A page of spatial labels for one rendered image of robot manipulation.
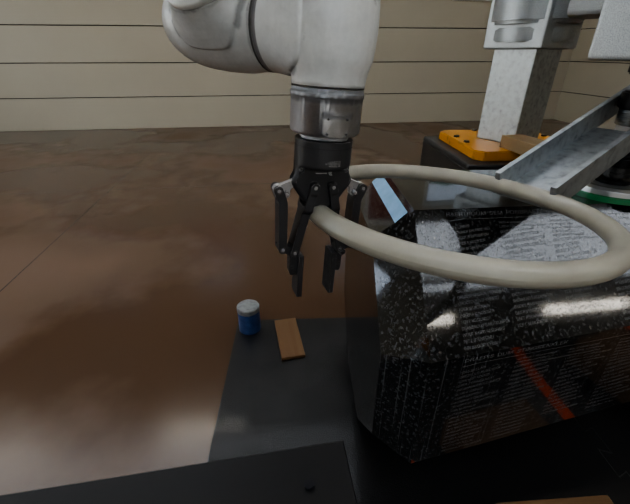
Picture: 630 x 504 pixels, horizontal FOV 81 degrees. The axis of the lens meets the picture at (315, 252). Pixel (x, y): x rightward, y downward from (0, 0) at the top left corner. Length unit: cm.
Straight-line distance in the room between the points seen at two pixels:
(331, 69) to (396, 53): 680
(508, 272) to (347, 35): 30
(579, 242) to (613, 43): 43
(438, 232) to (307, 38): 56
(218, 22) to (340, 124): 18
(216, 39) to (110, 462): 128
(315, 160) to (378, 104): 675
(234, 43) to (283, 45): 7
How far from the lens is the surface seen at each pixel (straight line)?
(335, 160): 47
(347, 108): 46
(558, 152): 102
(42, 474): 156
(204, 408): 151
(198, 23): 52
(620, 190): 115
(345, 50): 45
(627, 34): 111
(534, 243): 98
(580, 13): 185
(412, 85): 738
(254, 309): 166
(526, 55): 188
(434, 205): 92
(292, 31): 46
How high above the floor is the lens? 114
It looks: 28 degrees down
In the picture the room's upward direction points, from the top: straight up
